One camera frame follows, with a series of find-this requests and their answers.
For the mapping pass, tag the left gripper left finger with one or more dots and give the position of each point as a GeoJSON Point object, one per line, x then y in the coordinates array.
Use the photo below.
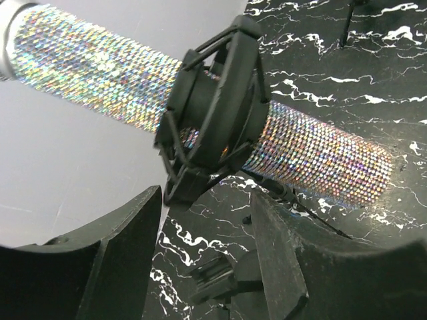
{"type": "Point", "coordinates": [98, 271]}

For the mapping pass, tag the black tripod shock-mount stand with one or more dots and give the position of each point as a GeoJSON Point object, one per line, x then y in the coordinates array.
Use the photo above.
{"type": "Point", "coordinates": [220, 118]}

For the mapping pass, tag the black round-base mic stand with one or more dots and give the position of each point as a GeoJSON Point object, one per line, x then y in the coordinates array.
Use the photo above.
{"type": "Point", "coordinates": [240, 284]}

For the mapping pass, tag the glitter rhinestone microphone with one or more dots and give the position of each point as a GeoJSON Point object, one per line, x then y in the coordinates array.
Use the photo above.
{"type": "Point", "coordinates": [55, 52]}

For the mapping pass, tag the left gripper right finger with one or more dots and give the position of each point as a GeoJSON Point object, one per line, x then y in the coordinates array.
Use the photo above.
{"type": "Point", "coordinates": [309, 272]}

